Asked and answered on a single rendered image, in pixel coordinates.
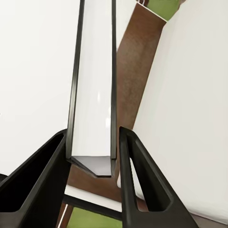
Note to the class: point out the hardback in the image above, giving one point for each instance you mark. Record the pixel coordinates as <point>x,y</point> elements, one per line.
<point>91,142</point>

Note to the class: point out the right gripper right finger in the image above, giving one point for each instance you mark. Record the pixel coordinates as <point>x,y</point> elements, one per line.
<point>165,209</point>

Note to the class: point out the bed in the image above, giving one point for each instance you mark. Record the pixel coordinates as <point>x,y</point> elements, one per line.
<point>172,91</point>

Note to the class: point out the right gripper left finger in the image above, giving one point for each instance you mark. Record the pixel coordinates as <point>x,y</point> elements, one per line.
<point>32,195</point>

